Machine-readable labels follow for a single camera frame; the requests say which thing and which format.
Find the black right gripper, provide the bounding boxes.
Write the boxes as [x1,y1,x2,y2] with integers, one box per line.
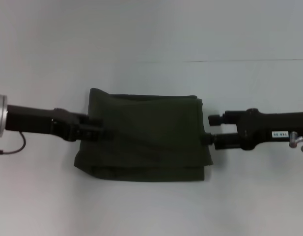
[202,108,303,151]

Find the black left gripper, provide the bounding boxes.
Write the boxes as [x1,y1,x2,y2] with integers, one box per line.
[5,105,112,143]

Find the dark green FREE t-shirt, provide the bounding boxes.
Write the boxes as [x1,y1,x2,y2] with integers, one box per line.
[73,88,214,183]

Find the clear network cable plug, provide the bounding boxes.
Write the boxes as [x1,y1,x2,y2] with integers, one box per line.
[288,131,303,148]

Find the left arm connector cable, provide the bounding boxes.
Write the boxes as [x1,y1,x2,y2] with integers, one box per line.
[0,132,27,155]

